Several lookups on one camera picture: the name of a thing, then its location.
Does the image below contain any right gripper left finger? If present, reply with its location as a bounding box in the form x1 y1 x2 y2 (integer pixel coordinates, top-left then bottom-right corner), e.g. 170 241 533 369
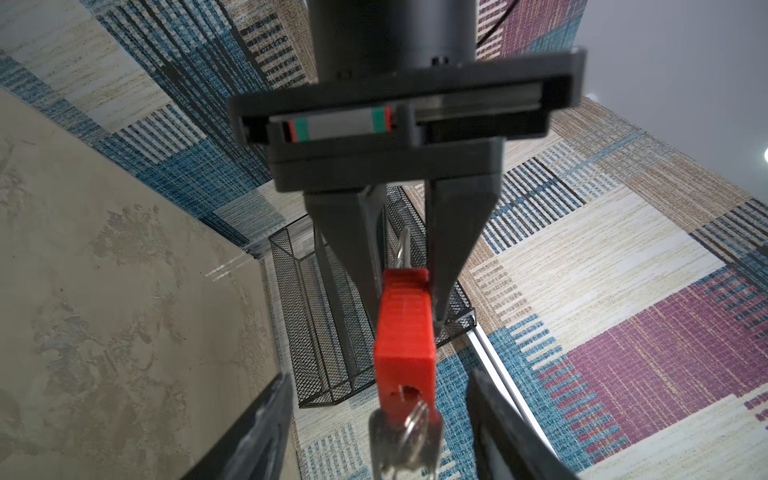
183 373 294 479

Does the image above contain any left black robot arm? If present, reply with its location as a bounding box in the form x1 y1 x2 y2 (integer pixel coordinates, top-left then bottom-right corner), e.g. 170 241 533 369
229 1 587 330

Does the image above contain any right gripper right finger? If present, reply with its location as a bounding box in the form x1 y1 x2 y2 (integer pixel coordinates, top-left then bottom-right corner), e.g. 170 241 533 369
466 369 577 480

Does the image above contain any red padlock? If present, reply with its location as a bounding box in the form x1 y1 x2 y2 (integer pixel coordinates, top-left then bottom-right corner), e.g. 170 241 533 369
373 227 438 421

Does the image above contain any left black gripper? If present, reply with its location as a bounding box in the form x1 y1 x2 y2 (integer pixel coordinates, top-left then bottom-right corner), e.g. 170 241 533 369
229 48 587 327

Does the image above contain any black wire shelf rack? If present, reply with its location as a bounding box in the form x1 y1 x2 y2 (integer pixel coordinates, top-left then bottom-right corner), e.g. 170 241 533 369
269 187 477 408

